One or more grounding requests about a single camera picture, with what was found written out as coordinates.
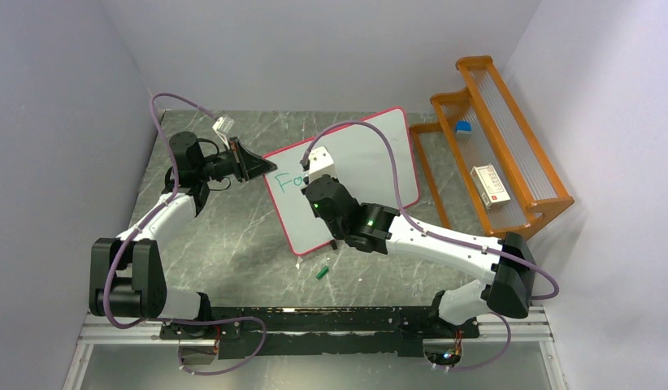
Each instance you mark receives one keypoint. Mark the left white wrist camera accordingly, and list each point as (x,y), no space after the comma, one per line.
(222,127)

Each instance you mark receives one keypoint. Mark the white red box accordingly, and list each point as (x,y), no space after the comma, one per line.
(492,191)

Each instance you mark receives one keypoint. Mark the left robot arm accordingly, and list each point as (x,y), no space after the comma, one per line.
(126,272)

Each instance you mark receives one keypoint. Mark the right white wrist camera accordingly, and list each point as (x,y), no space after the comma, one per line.
(320,163)

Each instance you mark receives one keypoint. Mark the orange wooden tiered rack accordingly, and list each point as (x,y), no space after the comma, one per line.
(502,137)

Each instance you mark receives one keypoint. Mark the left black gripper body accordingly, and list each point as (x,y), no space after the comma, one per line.
(229,162)

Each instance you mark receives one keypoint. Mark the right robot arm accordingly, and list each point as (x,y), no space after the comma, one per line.
(502,268)

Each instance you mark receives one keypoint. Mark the blue eraser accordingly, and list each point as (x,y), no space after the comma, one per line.
(463,128)

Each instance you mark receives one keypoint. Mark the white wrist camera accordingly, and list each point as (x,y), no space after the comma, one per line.
(320,163)
(222,127)

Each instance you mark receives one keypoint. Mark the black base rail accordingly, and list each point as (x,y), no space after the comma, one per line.
(279,331)

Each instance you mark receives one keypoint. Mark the green marker cap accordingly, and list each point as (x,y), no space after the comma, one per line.
(322,272)

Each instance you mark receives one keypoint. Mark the pink-framed whiteboard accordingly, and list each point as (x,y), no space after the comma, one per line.
(362,165)

